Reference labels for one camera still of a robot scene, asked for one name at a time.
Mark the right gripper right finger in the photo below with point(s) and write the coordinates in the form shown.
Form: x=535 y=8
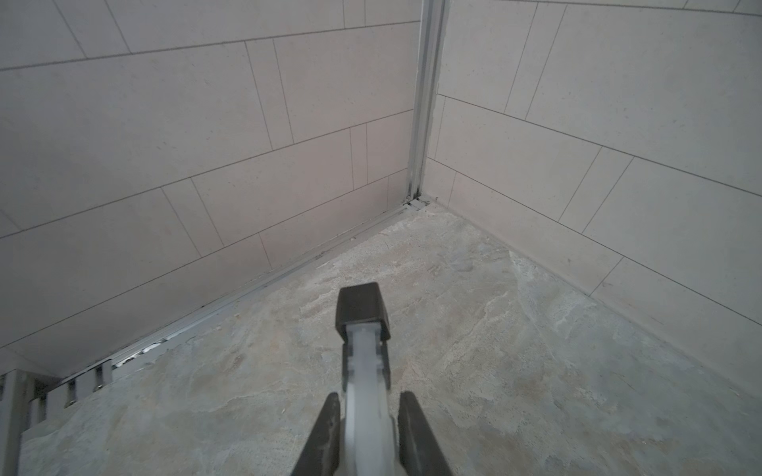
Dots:
x=419 y=451

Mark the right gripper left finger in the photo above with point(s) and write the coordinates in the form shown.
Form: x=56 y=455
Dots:
x=321 y=454

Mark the black white spray nozzle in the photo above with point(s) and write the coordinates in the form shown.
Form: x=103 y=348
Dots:
x=368 y=435

